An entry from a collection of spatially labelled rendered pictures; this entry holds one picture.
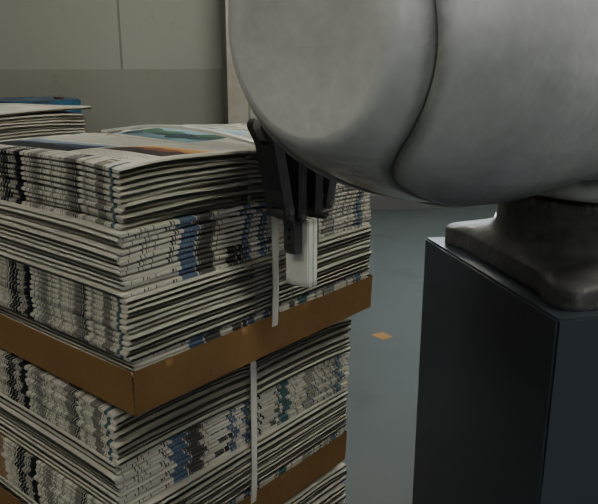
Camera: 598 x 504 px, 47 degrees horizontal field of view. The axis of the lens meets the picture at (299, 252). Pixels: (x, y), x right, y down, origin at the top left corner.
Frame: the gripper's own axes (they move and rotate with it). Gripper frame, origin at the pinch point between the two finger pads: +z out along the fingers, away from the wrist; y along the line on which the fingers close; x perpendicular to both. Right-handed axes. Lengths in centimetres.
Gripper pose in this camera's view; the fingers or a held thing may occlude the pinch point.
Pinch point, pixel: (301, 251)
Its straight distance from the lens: 68.9
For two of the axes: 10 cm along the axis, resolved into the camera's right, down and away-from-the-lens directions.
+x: 7.7, 1.7, -6.2
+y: -6.4, 2.0, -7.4
